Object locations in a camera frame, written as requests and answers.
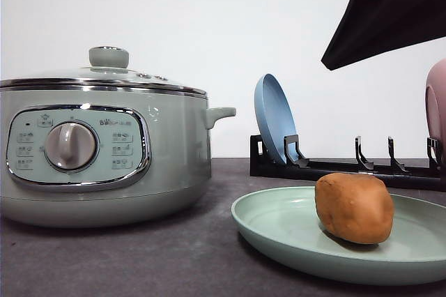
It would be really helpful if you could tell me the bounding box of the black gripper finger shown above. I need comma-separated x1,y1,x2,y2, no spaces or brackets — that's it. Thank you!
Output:
321,0,446,70

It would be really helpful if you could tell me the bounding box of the brown potato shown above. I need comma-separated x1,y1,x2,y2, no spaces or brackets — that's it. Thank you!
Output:
314,172,394,244

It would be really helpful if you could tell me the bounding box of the green plate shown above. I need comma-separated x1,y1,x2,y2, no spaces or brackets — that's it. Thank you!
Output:
231,187,446,285

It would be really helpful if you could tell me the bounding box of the glass steamer lid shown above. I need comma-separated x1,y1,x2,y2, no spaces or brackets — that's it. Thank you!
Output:
0,46,209,96

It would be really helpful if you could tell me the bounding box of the pink plate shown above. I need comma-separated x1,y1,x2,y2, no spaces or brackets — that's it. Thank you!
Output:
425,59,446,170

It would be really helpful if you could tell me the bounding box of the blue plate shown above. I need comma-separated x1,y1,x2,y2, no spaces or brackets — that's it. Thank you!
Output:
254,73,298,165

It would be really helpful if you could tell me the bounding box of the black plate rack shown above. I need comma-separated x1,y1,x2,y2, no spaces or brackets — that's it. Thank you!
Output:
250,135,442,190

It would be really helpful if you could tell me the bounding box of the green electric steamer pot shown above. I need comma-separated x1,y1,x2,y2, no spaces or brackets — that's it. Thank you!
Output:
0,86,237,227

